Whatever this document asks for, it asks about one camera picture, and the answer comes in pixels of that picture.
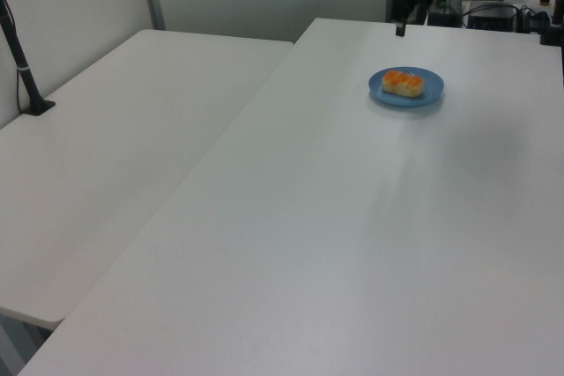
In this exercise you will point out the bread with orange topping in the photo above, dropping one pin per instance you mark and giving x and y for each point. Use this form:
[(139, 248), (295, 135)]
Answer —
[(403, 83)]

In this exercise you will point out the blue round plate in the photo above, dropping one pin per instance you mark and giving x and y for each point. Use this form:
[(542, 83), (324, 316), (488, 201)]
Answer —
[(434, 90)]

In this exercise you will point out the small black case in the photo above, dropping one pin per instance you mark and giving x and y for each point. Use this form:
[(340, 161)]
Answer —
[(443, 18)]

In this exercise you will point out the black electronics box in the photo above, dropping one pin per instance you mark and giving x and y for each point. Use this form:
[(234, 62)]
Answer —
[(491, 19)]

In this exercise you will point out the white side table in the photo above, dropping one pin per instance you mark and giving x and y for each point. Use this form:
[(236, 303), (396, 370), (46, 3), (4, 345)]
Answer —
[(110, 151)]

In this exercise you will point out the black pole stand with base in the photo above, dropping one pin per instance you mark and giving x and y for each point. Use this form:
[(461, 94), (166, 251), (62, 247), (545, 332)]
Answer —
[(24, 72)]

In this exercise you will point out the black table clamp mount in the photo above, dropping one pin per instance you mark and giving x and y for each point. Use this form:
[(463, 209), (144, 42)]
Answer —
[(546, 30)]

